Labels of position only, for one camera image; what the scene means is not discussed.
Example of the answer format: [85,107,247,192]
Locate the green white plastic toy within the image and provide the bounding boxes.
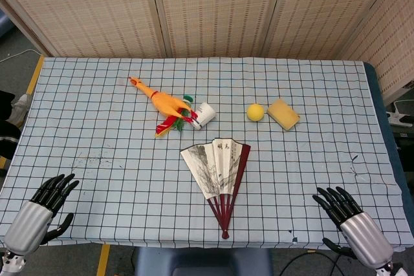
[174,94,195,132]

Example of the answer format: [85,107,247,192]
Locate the yellow ball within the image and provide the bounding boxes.
[246,103,265,122]

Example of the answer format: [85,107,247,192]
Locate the dark blue table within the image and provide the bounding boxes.
[362,61,414,253]

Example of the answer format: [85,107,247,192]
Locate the yellow rubber chicken toy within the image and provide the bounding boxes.
[127,76,199,138]

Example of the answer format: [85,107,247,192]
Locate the black cable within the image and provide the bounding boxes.
[279,251,345,276]

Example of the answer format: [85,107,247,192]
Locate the blue checked tablecloth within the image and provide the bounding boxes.
[0,56,409,253]

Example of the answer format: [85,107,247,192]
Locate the black clothed person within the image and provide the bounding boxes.
[0,89,33,161]

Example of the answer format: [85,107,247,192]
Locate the yellow sponge block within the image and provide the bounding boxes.
[267,98,301,133]

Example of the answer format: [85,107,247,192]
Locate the white floor cable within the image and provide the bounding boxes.
[0,48,43,63]

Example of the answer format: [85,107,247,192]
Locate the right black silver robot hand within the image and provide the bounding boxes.
[312,186,395,270]

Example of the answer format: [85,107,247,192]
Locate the beige woven screen panel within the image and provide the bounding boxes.
[338,0,414,106]
[0,0,166,59]
[148,0,285,59]
[261,0,404,61]

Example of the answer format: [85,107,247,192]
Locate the white paper cup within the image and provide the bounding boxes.
[193,101,217,131]

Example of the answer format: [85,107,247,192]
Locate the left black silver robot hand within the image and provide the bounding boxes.
[3,173,80,256]

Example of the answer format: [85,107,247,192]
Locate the paper folding fan red ribs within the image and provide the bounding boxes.
[180,138,252,240]

